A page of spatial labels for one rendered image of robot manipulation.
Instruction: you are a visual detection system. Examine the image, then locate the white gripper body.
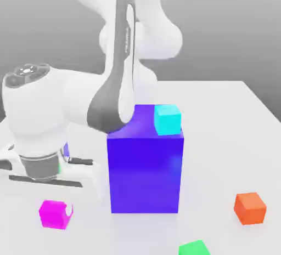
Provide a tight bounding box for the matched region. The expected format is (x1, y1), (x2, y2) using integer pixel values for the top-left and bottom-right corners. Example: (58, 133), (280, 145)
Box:
(5, 166), (104, 203)

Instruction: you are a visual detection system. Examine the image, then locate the small magenta cube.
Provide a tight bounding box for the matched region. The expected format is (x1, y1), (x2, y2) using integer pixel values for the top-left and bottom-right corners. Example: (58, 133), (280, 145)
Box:
(38, 200), (74, 230)

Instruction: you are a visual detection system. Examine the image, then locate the small cyan cube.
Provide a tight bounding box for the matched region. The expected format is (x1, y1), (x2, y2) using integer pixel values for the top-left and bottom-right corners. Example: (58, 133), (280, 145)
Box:
(154, 104), (182, 137)

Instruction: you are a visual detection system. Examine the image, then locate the small green cube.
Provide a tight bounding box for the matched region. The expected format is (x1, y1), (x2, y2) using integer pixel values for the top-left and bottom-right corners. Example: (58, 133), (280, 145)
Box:
(178, 239), (211, 255)

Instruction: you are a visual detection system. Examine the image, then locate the small orange cube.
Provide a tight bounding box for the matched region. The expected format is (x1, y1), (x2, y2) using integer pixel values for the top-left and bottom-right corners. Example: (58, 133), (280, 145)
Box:
(233, 192), (267, 226)

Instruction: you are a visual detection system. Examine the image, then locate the large blue box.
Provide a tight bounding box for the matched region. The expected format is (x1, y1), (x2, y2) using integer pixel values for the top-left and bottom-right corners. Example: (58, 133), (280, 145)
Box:
(106, 104), (184, 214)

